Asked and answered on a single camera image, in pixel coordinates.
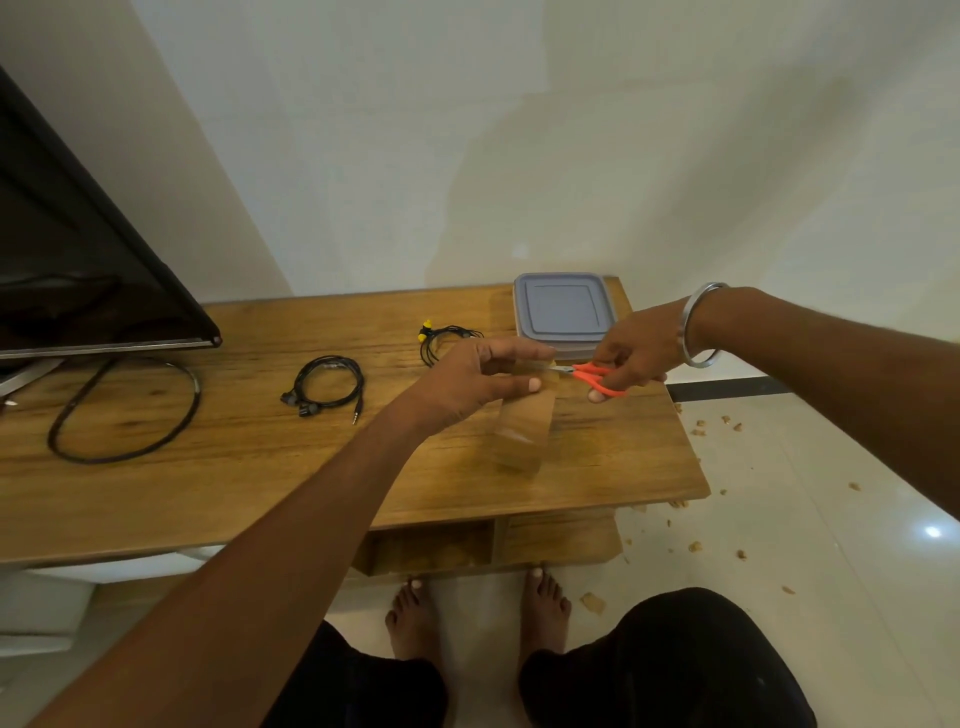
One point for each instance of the silver metal bangle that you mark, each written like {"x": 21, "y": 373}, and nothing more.
{"x": 694, "y": 304}

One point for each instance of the person's leg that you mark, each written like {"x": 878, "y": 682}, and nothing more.
{"x": 352, "y": 690}
{"x": 675, "y": 667}

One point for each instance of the person's right foot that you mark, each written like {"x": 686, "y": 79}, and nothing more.
{"x": 544, "y": 611}

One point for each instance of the black earphones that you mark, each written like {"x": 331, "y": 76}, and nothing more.
{"x": 358, "y": 375}

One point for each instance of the person's left leg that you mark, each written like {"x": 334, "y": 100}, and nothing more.
{"x": 352, "y": 690}

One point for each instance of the wooden table lower shelf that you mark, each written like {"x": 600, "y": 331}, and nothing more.
{"x": 555, "y": 540}

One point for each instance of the person's right leg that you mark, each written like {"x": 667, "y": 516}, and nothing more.
{"x": 675, "y": 667}

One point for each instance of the black flat screen television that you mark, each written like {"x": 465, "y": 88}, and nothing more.
{"x": 67, "y": 262}

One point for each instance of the person's left forearm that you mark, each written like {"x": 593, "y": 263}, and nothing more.
{"x": 285, "y": 555}

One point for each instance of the person's left thumb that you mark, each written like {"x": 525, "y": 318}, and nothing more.
{"x": 514, "y": 386}

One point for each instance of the silver television stand foot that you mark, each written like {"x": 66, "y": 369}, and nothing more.
{"x": 22, "y": 377}

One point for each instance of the person's right hand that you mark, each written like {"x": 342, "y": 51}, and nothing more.
{"x": 649, "y": 341}

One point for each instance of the person's left hand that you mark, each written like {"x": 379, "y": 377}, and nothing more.
{"x": 457, "y": 386}

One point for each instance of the scattered brown scraps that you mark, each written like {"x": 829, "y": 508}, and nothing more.
{"x": 739, "y": 427}

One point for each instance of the person's right forearm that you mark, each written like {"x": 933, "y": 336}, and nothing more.
{"x": 840, "y": 375}

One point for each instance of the person's left foot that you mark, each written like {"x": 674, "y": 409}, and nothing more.
{"x": 412, "y": 622}

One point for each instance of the plastic container with grey lid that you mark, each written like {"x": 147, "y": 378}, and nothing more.
{"x": 562, "y": 307}

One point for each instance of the person's foot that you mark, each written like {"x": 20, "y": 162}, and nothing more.
{"x": 412, "y": 622}
{"x": 544, "y": 611}

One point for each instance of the clear adhesive tape roll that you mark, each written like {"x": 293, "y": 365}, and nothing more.
{"x": 525, "y": 439}

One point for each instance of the person's right fingers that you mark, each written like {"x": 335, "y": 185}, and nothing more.
{"x": 619, "y": 351}

